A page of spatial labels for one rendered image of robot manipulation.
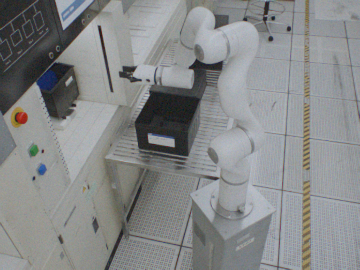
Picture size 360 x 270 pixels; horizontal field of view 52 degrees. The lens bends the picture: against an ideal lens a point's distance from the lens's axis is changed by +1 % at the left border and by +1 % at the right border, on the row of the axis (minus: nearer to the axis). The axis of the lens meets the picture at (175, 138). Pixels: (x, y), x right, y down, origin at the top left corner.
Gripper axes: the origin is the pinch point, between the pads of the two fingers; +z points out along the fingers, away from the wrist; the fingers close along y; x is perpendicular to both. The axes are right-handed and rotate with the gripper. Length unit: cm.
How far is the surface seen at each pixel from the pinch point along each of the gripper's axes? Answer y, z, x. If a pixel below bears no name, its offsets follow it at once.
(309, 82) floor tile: 190, -107, -119
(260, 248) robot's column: -32, -71, -71
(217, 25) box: 88, -29, -17
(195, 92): 35, -25, -33
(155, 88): 34.3, -1.4, -32.7
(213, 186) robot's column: -22, -46, -43
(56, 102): -10.0, 33.5, -14.7
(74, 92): 5.3, 32.9, -19.7
